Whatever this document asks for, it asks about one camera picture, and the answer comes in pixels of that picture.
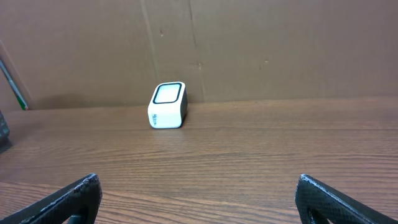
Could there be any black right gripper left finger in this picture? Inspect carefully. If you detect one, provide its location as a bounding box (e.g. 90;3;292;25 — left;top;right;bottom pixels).
1;173;102;224

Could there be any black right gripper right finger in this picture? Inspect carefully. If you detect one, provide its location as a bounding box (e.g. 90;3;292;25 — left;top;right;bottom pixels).
295;174;397;224

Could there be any white barcode scanner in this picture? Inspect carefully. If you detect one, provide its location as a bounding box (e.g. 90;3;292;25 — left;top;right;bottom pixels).
147;82;188;129

